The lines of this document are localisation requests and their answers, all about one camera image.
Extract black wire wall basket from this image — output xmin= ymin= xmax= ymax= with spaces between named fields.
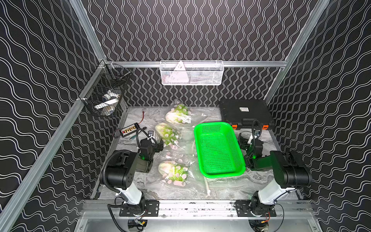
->
xmin=82 ymin=64 xmax=132 ymax=118

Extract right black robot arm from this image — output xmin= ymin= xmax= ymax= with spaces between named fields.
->
xmin=238 ymin=119 xmax=312 ymax=216

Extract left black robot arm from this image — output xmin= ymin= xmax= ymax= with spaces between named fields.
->
xmin=100 ymin=130 xmax=164 ymax=216

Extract white wire wall basket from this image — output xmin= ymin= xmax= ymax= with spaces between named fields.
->
xmin=159 ymin=61 xmax=225 ymax=86

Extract far bagged chinese cabbage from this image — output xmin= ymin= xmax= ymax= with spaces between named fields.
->
xmin=165 ymin=99 xmax=208 ymax=125

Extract middle bagged chinese cabbage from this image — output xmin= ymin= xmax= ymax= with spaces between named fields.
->
xmin=155 ymin=123 xmax=194 ymax=151

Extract bagged chinese cabbage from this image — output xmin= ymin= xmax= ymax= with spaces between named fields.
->
xmin=165 ymin=99 xmax=208 ymax=125
xmin=155 ymin=123 xmax=194 ymax=151

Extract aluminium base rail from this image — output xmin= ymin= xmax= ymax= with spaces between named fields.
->
xmin=81 ymin=199 xmax=315 ymax=219

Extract white items in black basket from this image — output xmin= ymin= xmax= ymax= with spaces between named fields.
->
xmin=94 ymin=90 xmax=121 ymax=116

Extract pink triangle card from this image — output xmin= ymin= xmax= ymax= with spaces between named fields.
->
xmin=168 ymin=61 xmax=189 ymax=85

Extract black tool case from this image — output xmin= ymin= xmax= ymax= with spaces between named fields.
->
xmin=219 ymin=99 xmax=275 ymax=130

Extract green plastic basket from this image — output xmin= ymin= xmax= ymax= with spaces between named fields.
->
xmin=194 ymin=122 xmax=246 ymax=178

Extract zip-top bag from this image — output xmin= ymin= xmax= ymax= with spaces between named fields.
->
xmin=154 ymin=151 xmax=211 ymax=199

